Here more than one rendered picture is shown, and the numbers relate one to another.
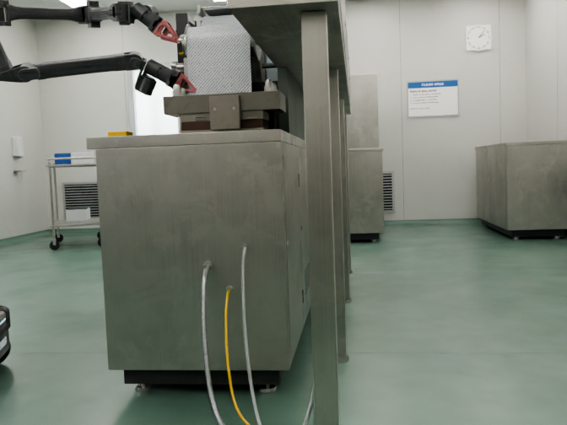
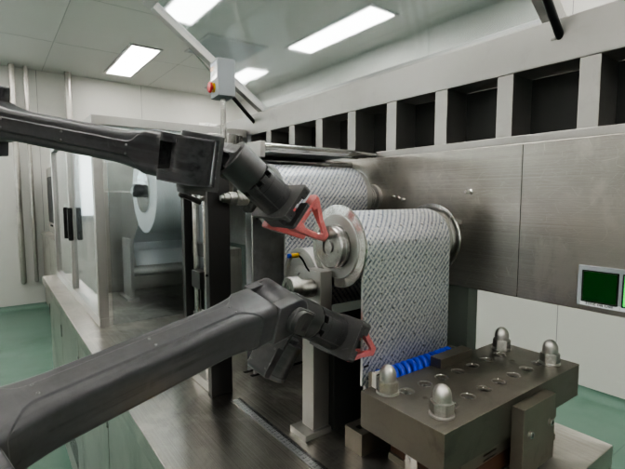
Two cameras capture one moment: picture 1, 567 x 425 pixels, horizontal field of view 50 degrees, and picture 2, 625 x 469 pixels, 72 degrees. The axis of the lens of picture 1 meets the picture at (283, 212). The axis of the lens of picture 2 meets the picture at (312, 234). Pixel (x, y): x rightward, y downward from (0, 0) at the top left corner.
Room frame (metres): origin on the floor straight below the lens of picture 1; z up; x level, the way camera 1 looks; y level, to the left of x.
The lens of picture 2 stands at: (1.83, 0.89, 1.34)
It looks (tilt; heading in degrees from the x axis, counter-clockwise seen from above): 5 degrees down; 317
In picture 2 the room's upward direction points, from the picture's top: straight up
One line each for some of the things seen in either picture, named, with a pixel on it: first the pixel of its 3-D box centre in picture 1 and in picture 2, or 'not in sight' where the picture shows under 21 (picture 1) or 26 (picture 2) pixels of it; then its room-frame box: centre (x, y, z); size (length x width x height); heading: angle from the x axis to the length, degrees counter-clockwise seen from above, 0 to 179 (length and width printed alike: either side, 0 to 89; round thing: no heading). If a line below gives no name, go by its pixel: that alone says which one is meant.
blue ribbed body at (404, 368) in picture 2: not in sight; (418, 366); (2.26, 0.21, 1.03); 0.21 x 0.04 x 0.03; 83
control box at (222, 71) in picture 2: not in sight; (219, 79); (2.90, 0.23, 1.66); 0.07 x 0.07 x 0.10; 76
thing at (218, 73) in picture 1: (219, 79); (407, 322); (2.28, 0.22, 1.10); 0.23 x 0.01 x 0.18; 83
